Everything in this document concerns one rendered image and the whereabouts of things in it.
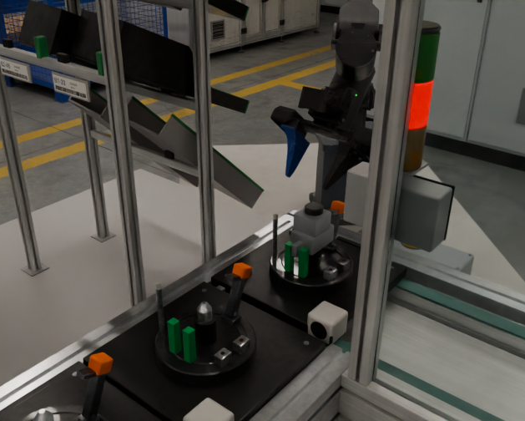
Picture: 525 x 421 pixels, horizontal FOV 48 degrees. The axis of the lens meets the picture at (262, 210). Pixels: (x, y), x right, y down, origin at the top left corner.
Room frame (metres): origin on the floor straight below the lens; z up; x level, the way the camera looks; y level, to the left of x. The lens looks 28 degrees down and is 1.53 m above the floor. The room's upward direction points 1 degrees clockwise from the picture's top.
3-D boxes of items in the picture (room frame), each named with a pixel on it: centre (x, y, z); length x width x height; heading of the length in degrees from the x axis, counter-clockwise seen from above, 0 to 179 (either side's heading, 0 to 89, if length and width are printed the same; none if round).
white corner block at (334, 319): (0.71, -0.10, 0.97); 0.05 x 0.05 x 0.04; 51
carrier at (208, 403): (0.64, 0.08, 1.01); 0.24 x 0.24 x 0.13; 51
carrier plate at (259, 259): (0.84, -0.08, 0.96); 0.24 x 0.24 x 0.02; 51
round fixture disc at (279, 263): (0.84, -0.08, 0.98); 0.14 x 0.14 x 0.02
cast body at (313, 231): (0.84, -0.08, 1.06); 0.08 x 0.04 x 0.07; 142
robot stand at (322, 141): (1.28, -0.20, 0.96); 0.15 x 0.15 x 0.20; 5
